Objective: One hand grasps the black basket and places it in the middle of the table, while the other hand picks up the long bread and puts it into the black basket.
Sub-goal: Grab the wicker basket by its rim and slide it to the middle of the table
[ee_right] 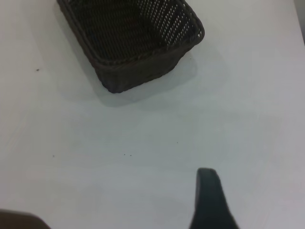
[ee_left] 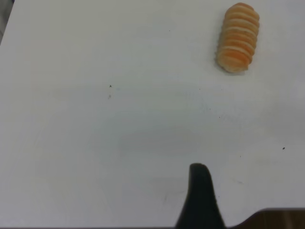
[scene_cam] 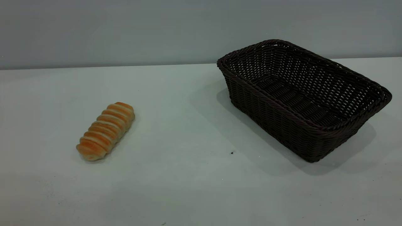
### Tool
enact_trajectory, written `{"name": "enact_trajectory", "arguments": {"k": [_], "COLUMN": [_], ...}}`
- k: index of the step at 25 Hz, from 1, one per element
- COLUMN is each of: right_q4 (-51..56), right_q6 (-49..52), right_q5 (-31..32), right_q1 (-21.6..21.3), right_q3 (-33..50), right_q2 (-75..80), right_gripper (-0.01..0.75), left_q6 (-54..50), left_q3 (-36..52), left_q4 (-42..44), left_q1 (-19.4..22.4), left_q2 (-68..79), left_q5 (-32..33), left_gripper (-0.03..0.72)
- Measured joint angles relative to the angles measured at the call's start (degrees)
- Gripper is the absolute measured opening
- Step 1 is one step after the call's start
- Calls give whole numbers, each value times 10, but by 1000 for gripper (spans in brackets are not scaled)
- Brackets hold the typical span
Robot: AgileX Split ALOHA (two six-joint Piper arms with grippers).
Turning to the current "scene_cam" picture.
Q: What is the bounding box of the dark brown woven basket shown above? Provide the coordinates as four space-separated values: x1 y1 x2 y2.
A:
217 39 393 163

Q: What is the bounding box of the ridged golden bread roll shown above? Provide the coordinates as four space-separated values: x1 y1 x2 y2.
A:
76 102 135 162

